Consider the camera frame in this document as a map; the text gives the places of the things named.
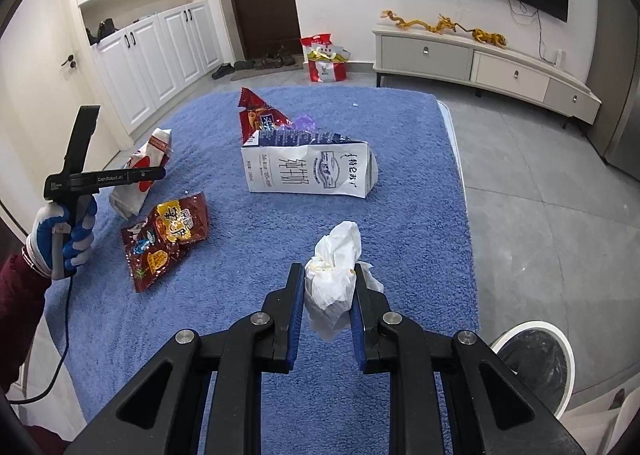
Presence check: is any red white snack bag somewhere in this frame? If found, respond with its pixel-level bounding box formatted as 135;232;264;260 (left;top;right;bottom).
108;127;174;221

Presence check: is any white tissue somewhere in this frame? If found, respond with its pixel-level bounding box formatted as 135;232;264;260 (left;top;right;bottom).
305;221;384;342

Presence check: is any purple plastic wrapper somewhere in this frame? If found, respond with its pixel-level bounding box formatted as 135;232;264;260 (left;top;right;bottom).
292;114;317;132

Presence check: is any left dark red forearm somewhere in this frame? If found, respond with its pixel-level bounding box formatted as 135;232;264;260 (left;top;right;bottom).
0;248;51;392

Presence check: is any white round trash bin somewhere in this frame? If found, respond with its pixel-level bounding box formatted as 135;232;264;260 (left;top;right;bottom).
490;319;576;419

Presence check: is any left gloved hand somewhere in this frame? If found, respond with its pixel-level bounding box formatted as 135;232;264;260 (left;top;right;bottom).
23;195;98;281

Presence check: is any dark red snack packet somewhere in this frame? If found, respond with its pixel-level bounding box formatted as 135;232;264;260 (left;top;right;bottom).
120;192;209;293

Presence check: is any black shoe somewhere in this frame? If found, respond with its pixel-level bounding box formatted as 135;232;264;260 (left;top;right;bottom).
212;63;235;80

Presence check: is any white shoe cabinet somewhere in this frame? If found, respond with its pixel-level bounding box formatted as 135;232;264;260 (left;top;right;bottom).
76;0;222;134

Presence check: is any red chip bag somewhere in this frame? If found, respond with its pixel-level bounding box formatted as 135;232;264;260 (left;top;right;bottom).
238;88;292;143

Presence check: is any brown door mat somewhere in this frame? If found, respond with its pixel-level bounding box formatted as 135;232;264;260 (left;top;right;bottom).
230;56;304;82

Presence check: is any white milk carton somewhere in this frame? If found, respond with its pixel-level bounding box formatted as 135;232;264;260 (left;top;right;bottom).
241;129;378;198

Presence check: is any blue fluffy rug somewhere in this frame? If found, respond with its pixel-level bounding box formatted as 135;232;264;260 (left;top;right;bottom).
43;84;482;455

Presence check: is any red white gift bag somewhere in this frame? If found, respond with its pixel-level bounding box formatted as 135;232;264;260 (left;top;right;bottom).
300;33;350;82

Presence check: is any white TV cabinet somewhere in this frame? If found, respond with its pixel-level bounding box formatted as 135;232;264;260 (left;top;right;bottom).
373;25;601;125

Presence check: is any silver refrigerator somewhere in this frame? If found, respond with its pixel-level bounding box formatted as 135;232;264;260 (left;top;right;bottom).
587;0;639;179

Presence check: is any golden dragon figurine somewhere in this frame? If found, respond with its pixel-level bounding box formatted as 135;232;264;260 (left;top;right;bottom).
380;10;508;49

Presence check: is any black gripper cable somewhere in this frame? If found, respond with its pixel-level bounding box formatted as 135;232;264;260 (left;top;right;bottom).
4;274;74;405

